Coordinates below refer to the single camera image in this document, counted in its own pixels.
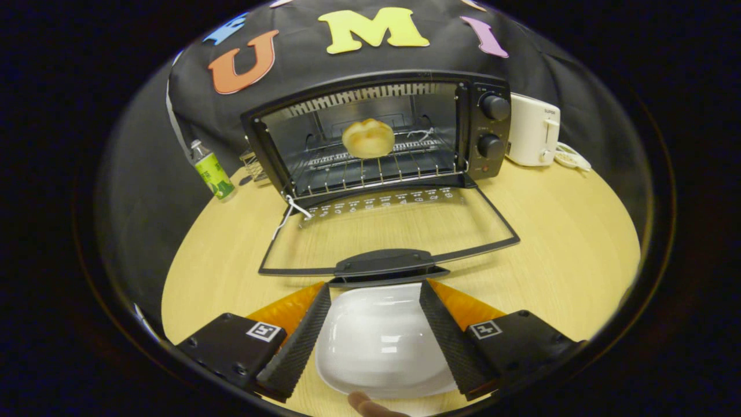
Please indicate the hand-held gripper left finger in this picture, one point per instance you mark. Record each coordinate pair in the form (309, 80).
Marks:
(296, 347)

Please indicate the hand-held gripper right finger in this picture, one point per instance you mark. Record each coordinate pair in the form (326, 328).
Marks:
(454, 347)

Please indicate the round golden bread bun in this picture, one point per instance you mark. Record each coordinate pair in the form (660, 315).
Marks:
(368, 139)

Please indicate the black toaster oven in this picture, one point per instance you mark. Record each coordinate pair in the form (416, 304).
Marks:
(492, 124)

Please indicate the white pop-up toaster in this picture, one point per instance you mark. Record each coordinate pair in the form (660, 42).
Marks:
(529, 136)

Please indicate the white square plate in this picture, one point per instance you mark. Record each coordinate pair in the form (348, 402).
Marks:
(379, 347)

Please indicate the green label plastic bottle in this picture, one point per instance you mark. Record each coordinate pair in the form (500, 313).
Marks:
(213, 174)

